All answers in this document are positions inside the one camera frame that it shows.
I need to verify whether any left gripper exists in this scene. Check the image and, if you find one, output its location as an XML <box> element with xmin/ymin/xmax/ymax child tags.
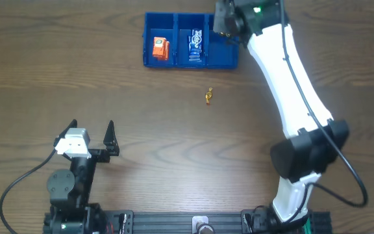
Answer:
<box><xmin>53</xmin><ymin>119</ymin><xmax>120</xmax><ymax>163</ymax></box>

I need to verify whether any blue candy pack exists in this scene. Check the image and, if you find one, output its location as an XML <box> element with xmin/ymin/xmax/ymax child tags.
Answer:
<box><xmin>188</xmin><ymin>29</ymin><xmax>204</xmax><ymax>54</ymax></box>
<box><xmin>188</xmin><ymin>51</ymin><xmax>203</xmax><ymax>63</ymax></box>

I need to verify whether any blue tray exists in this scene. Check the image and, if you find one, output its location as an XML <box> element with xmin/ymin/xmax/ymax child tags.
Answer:
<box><xmin>143</xmin><ymin>12</ymin><xmax>240</xmax><ymax>70</ymax></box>

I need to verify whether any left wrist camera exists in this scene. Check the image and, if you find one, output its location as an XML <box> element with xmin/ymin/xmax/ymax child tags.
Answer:
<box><xmin>55</xmin><ymin>127</ymin><xmax>92</xmax><ymax>159</ymax></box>

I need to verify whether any black cable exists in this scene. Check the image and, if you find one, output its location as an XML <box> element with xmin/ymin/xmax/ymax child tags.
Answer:
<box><xmin>299</xmin><ymin>123</ymin><xmax>369</xmax><ymax>215</ymax></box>
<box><xmin>0</xmin><ymin>148</ymin><xmax>58</xmax><ymax>234</ymax></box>

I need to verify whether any mounting rail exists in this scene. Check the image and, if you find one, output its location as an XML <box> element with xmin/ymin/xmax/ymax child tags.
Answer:
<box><xmin>44</xmin><ymin>209</ymin><xmax>332</xmax><ymax>234</ymax></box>

